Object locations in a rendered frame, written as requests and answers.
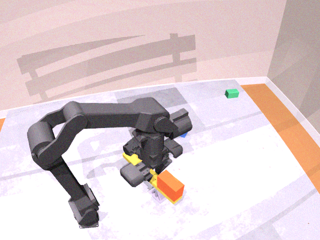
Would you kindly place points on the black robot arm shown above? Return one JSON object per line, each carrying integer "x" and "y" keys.
{"x": 152, "y": 123}

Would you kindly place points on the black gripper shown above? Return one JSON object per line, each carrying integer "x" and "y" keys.
{"x": 136, "y": 174}

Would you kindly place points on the small green block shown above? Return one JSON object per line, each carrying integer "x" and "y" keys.
{"x": 231, "y": 93}

